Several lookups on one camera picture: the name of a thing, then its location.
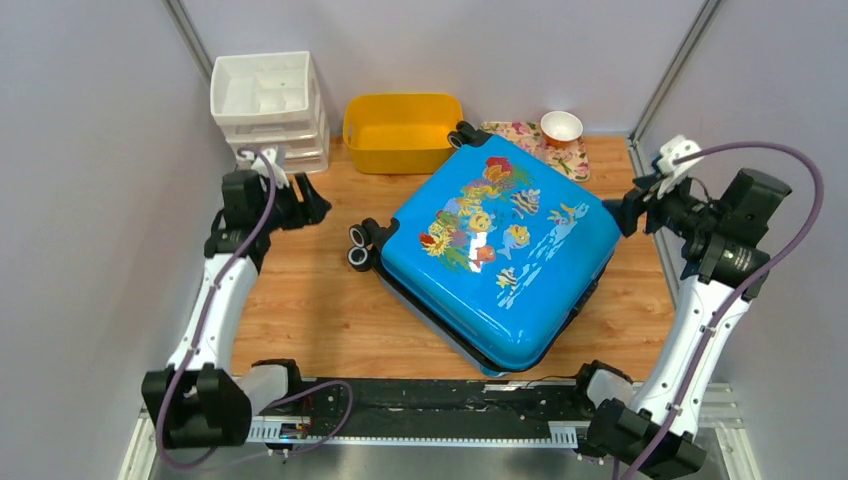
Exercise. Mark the yellow plastic basket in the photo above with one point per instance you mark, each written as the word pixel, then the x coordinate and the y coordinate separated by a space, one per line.
pixel 400 133

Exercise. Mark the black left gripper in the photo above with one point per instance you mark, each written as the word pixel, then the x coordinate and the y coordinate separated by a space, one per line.
pixel 315 206

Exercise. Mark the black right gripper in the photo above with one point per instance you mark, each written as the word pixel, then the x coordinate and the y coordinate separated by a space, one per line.
pixel 632 203

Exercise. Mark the blue fish print suitcase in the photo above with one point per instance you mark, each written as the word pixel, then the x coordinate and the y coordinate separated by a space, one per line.
pixel 496 252

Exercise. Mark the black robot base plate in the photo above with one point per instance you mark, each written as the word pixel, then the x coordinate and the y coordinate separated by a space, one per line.
pixel 545 412

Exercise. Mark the white plastic drawer unit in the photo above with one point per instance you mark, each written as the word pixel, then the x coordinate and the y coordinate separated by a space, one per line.
pixel 272 99

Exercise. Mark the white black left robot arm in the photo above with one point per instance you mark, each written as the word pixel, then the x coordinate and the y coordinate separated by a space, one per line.
pixel 195 402

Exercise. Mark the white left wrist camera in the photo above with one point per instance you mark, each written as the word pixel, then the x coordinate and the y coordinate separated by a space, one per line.
pixel 262 160

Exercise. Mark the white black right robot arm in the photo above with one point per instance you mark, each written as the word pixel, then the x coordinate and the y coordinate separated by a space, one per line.
pixel 652 427

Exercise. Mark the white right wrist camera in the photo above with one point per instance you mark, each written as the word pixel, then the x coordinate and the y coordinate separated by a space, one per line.
pixel 676 158

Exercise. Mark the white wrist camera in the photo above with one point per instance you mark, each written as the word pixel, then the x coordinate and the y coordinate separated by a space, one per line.
pixel 262 160
pixel 676 158

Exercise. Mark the floral pattern tray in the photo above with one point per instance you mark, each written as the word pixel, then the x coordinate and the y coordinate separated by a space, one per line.
pixel 571 161

